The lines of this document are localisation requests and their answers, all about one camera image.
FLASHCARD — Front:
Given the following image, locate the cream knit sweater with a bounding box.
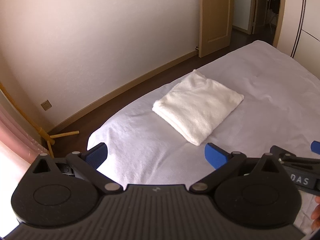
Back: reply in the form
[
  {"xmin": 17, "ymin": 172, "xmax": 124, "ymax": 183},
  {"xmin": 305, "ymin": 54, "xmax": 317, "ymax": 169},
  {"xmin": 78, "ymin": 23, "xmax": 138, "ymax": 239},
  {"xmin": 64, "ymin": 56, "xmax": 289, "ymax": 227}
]
[{"xmin": 152, "ymin": 70, "xmax": 244, "ymax": 146}]

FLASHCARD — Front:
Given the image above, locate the white wardrobe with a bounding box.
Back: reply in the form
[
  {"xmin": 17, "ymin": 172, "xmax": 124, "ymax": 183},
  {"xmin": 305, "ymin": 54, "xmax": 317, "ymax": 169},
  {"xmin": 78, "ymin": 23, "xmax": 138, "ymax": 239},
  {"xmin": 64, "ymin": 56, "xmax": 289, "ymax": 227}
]
[{"xmin": 273, "ymin": 0, "xmax": 320, "ymax": 77}]

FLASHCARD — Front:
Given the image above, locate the wooden coat stand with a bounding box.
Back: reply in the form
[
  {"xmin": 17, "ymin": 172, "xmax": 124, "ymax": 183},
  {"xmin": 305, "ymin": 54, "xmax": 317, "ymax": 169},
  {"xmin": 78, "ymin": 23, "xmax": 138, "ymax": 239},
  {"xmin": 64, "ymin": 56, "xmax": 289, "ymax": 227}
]
[{"xmin": 0, "ymin": 83, "xmax": 80, "ymax": 158}]

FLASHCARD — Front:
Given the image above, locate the wooden door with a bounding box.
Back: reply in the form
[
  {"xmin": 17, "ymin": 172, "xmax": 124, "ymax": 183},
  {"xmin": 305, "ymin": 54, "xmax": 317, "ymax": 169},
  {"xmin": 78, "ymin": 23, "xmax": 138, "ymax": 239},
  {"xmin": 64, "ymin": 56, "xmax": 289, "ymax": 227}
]
[{"xmin": 199, "ymin": 0, "xmax": 234, "ymax": 57}]

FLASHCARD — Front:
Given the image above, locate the pink curtain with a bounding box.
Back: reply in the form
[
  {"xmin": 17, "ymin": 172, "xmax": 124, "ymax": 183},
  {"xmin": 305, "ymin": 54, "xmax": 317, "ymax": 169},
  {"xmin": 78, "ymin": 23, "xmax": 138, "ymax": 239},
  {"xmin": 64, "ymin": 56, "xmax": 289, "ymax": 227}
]
[{"xmin": 1, "ymin": 107, "xmax": 48, "ymax": 237}]

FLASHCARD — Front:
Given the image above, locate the low wall socket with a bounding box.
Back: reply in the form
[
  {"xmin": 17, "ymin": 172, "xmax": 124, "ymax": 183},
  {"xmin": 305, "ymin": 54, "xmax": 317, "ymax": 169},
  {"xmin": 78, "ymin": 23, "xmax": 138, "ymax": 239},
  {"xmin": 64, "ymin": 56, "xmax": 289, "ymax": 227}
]
[{"xmin": 41, "ymin": 100, "xmax": 52, "ymax": 111}]

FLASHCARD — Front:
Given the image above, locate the lavender bed sheet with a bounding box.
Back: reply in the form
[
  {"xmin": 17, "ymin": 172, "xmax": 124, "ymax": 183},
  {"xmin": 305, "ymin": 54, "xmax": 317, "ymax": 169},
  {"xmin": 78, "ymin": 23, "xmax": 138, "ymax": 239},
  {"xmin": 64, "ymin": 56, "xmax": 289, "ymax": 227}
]
[{"xmin": 86, "ymin": 39, "xmax": 320, "ymax": 230}]

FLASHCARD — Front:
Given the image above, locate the person's right hand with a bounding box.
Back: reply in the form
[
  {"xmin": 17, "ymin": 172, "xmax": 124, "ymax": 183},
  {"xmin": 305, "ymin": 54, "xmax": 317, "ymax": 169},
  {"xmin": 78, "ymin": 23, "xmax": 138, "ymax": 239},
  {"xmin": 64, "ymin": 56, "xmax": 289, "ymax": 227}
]
[{"xmin": 311, "ymin": 196, "xmax": 320, "ymax": 231}]

